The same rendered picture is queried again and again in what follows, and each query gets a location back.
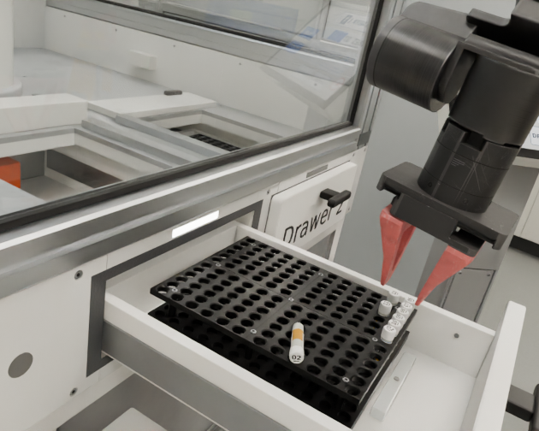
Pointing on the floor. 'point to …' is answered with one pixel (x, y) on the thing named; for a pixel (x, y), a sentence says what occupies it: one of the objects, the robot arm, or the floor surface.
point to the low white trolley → (133, 422)
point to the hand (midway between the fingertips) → (405, 285)
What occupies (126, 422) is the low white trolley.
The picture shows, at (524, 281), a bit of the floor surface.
